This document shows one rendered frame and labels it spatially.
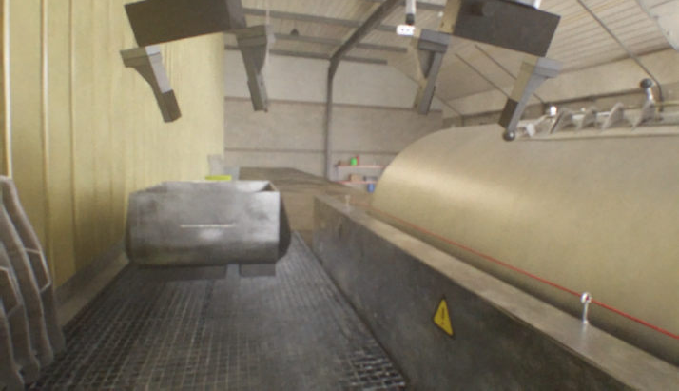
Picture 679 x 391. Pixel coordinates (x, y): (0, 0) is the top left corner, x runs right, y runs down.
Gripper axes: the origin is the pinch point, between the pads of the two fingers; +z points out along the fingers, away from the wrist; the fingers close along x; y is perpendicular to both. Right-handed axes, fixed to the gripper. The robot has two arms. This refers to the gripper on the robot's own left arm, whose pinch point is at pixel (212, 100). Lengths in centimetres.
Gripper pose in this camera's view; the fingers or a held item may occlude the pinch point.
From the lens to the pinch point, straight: 51.1
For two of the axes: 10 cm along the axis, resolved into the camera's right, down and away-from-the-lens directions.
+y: 1.1, -4.6, 8.8
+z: 1.5, 8.8, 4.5
